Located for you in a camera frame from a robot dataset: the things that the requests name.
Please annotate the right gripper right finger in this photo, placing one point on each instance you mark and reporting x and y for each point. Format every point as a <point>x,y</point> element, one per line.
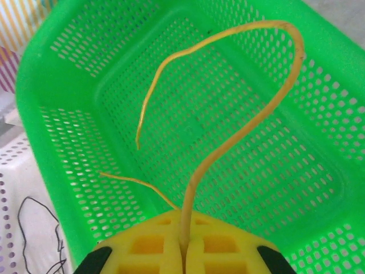
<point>228,248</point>

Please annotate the white plastic basket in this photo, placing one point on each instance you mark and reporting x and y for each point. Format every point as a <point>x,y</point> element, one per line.
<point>40,185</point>

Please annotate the green plastic basket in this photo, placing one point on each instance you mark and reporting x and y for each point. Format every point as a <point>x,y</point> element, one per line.
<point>271,177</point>

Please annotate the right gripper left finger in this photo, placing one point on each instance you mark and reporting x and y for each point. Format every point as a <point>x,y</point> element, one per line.
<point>142,245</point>

